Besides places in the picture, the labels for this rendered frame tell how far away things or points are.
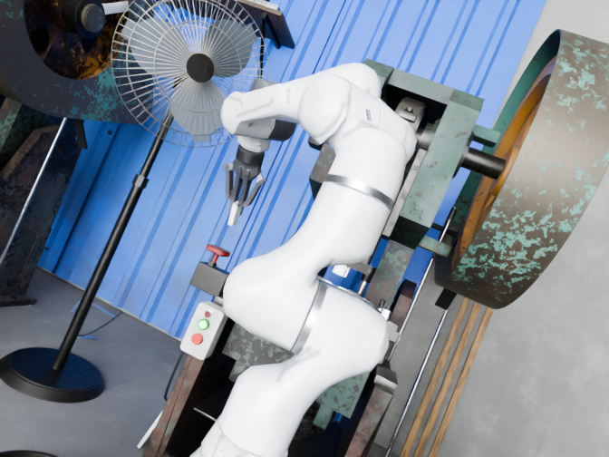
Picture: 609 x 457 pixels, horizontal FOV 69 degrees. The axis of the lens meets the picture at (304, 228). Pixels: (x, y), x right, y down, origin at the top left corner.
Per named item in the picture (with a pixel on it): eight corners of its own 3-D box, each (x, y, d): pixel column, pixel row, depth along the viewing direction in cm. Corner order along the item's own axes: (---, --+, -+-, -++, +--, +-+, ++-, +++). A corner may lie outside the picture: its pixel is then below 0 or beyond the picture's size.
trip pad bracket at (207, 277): (201, 336, 123) (229, 271, 124) (171, 321, 125) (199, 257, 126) (208, 333, 129) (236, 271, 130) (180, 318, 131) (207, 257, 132)
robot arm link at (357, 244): (398, 208, 61) (276, 154, 62) (325, 375, 60) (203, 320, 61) (384, 214, 72) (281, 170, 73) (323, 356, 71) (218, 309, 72)
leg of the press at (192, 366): (128, 532, 116) (267, 216, 117) (91, 510, 118) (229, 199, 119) (238, 417, 206) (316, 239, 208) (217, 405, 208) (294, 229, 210)
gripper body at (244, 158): (231, 143, 118) (224, 175, 121) (259, 155, 116) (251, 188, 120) (245, 140, 124) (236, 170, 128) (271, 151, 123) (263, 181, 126)
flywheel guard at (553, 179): (544, 326, 95) (691, -18, 97) (419, 272, 101) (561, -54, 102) (459, 297, 196) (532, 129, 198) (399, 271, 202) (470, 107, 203)
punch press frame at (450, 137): (303, 546, 115) (508, 73, 117) (163, 463, 123) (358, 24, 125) (333, 434, 192) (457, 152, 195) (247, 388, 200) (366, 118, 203)
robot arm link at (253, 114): (357, 76, 90) (285, 107, 116) (275, 53, 80) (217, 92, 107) (353, 131, 90) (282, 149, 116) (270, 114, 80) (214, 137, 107)
